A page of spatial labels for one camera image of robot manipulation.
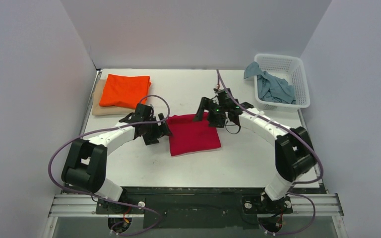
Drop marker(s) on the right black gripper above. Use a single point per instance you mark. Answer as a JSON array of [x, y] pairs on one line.
[[208, 109]]

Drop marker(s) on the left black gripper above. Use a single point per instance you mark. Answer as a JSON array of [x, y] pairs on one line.
[[159, 128]]

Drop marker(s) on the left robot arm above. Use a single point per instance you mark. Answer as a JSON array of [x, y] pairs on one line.
[[86, 163]]

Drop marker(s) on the folded beige t shirt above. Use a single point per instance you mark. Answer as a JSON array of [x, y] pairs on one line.
[[99, 111]]

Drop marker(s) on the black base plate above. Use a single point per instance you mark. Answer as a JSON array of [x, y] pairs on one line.
[[186, 208]]

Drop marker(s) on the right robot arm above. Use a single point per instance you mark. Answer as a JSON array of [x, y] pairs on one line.
[[293, 149]]

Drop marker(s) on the red t shirt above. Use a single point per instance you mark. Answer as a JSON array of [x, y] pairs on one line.
[[190, 136]]

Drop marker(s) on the grey-blue t shirt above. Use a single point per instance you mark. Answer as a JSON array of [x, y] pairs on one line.
[[270, 88]]

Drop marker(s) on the folded orange t shirt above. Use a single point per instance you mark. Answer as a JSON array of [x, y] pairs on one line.
[[124, 91]]

